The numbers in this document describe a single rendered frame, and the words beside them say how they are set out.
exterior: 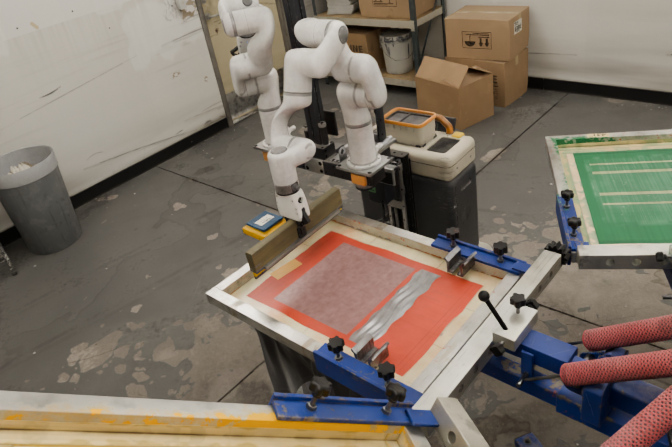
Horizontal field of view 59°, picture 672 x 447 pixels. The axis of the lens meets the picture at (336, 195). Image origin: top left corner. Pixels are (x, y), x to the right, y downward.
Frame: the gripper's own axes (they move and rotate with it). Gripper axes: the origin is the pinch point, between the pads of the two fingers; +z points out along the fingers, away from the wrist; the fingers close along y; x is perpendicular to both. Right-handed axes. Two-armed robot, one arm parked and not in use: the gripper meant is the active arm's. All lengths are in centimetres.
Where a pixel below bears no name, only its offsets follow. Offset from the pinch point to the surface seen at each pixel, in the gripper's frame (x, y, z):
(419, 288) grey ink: -8.4, -39.5, 13.9
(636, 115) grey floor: -351, 4, 115
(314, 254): -5.9, 1.8, 14.7
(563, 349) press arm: 0, -86, 6
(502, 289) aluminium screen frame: -17, -62, 11
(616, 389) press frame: 3, -100, 8
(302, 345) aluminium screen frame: 29.5, -27.6, 10.7
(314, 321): 18.4, -20.9, 14.4
